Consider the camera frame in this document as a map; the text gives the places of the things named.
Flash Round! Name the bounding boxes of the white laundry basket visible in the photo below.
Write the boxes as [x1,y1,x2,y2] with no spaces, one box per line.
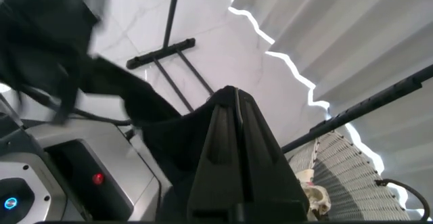
[287,131,431,222]

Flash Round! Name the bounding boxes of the white curtain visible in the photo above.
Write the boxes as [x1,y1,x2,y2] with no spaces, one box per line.
[214,0,433,215]

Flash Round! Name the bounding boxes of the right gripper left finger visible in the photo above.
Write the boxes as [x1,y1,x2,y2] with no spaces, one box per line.
[187,104,253,222]

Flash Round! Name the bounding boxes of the black garment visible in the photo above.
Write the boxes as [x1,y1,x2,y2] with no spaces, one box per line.
[78,54,237,222]

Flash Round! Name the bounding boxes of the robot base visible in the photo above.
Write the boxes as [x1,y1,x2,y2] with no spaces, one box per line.
[0,112,173,222]

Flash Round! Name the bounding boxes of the black clothes rack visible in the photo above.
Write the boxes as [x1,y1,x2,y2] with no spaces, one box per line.
[125,0,433,154]

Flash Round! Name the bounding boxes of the cream printed garment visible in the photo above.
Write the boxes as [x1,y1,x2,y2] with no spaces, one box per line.
[294,169,332,222]

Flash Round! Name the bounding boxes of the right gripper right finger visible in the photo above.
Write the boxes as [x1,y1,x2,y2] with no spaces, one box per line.
[236,88,311,222]

